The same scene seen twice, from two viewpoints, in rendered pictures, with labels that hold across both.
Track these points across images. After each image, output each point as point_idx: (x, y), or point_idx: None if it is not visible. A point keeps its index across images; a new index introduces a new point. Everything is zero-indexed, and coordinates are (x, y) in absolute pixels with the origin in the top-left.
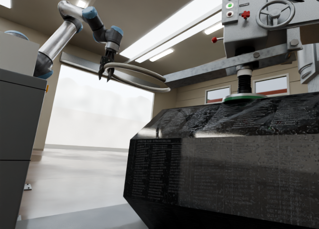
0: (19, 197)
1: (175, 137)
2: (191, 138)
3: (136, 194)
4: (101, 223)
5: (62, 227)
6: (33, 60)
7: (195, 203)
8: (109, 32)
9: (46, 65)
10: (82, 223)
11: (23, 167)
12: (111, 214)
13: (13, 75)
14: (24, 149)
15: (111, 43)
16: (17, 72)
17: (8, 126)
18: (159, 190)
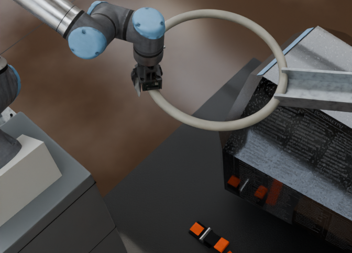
0: (122, 245)
1: (305, 194)
2: (326, 207)
3: (247, 199)
4: (189, 182)
5: (150, 207)
6: (51, 161)
7: (327, 241)
8: (138, 41)
9: (10, 85)
10: (166, 190)
11: (113, 233)
12: (190, 155)
13: (59, 206)
14: (107, 226)
15: (152, 60)
16: (45, 185)
17: (85, 231)
18: (283, 213)
